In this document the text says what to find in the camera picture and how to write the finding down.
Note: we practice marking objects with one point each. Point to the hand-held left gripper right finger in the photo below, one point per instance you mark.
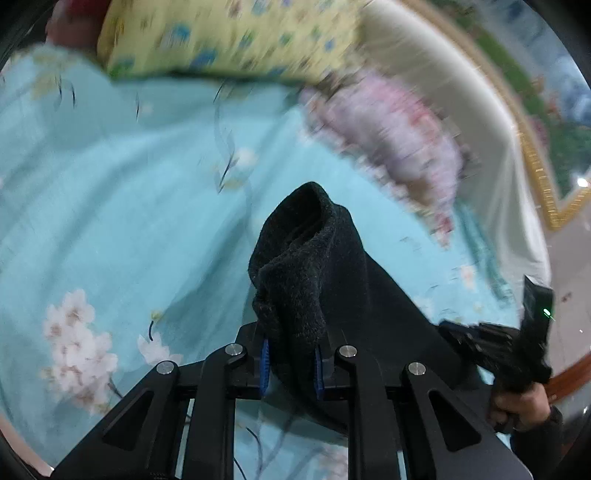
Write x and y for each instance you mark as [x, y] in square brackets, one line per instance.
[318, 369]

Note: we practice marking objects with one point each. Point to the person's right hand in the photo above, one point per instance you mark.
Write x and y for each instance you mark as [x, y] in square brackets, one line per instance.
[517, 406]

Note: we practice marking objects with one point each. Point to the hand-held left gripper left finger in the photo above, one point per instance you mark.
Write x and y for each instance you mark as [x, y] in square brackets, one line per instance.
[264, 364]

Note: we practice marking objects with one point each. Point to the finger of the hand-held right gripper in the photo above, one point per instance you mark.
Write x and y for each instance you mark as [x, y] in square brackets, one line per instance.
[457, 334]

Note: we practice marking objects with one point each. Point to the gold framed wall picture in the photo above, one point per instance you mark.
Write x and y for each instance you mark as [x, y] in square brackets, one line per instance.
[531, 92]

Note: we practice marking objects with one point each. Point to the white headboard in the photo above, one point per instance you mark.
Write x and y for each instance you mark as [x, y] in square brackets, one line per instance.
[480, 138]

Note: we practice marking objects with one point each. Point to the pink floral pillow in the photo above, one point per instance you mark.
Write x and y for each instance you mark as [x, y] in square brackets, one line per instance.
[392, 138]

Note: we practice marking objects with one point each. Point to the person's right forearm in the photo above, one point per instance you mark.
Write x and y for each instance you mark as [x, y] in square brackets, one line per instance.
[540, 447]

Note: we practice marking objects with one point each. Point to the black pants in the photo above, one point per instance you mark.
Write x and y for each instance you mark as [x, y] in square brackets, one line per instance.
[318, 277]

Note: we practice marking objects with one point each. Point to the red cloth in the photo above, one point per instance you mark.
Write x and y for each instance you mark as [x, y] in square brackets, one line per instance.
[76, 23]

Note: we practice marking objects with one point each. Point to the blue floral bed sheet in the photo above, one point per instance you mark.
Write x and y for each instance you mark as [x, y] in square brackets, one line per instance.
[138, 221]

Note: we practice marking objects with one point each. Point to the yellow floral pillow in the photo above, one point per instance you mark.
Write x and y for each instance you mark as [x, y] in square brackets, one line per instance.
[231, 37]

